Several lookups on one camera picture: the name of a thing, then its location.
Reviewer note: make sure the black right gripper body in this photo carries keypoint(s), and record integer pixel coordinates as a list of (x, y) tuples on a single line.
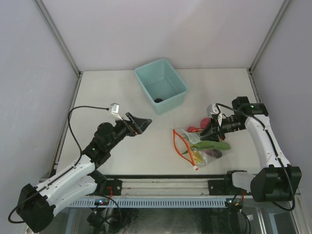
[(221, 131)]

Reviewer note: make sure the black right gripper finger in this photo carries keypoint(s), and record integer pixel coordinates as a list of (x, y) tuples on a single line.
[(209, 128), (210, 137)]

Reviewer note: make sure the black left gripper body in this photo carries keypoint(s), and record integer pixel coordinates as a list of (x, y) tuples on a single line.
[(128, 129)]

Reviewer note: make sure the red fake apple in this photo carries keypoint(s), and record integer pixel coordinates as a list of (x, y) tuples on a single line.
[(204, 122)]

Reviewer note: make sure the green fake leafy vegetable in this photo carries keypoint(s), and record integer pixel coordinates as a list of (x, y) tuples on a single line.
[(205, 145)]

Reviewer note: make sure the purple fake eggplant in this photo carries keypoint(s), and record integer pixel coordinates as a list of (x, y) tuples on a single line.
[(213, 153)]

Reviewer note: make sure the clear zip top bag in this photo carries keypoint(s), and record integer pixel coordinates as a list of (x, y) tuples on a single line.
[(182, 140)]

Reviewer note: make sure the small dark fake food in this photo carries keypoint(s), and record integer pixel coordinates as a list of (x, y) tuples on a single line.
[(158, 100)]

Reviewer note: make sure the yellow fake banana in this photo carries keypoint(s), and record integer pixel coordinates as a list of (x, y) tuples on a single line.
[(198, 158)]

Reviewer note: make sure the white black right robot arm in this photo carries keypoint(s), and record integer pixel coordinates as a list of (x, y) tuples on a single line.
[(277, 180)]

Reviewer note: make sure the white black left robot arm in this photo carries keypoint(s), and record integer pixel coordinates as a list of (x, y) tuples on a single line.
[(38, 205)]

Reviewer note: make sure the light blue plastic bin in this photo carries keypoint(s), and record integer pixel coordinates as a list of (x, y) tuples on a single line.
[(159, 79)]

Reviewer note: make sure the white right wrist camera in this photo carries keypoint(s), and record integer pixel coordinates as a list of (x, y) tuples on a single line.
[(213, 111)]

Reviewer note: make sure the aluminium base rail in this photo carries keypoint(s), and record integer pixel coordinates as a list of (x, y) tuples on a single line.
[(165, 187)]

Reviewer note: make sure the slotted grey cable duct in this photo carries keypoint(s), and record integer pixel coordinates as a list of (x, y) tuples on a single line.
[(148, 202)]

